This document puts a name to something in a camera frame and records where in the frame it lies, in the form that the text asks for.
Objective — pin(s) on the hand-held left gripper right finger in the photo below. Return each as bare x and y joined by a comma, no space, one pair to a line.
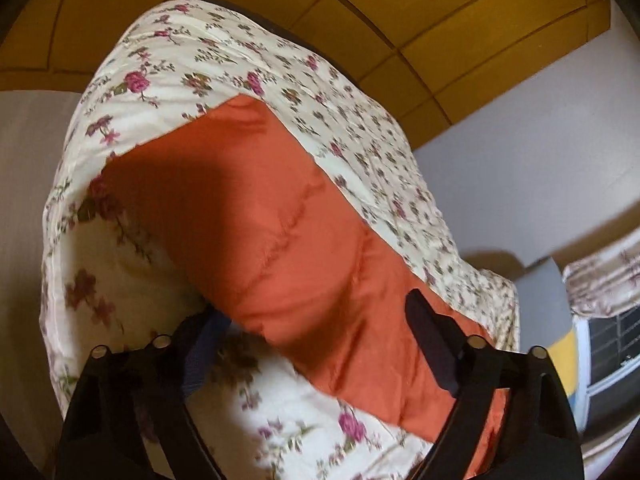
429,332

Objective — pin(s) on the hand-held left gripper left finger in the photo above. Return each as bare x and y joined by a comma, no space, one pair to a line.
201,347

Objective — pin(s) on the floral quilt with orange lining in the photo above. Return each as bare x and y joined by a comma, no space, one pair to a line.
260,190

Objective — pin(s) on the grey yellow blue headboard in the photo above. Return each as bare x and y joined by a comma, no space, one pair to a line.
545,300

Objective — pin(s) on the beige patterned curtain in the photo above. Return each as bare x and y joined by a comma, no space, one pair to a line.
605,275

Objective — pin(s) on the wooden wardrobe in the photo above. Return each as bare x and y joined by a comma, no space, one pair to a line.
450,10

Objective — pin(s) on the window with white frame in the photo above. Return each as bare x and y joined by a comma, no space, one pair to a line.
611,335

